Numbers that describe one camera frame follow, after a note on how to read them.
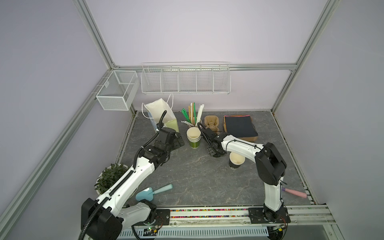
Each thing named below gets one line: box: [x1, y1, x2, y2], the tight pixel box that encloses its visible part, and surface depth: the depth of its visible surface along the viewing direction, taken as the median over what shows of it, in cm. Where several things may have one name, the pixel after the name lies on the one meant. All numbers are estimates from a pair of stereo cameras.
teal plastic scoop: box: [135, 184, 173, 202], surface depth 82 cm
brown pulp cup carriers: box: [204, 115, 220, 135], surface depth 111 cm
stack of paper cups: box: [186, 126, 202, 149], surface depth 93 cm
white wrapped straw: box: [195, 104, 205, 127], surface depth 101 cm
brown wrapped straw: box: [192, 102, 194, 125], surface depth 101 cm
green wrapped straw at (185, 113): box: [181, 108, 191, 124], surface depth 97 cm
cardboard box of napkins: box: [223, 114, 259, 142], surface depth 109 cm
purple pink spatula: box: [282, 187, 308, 198], surface depth 81 cm
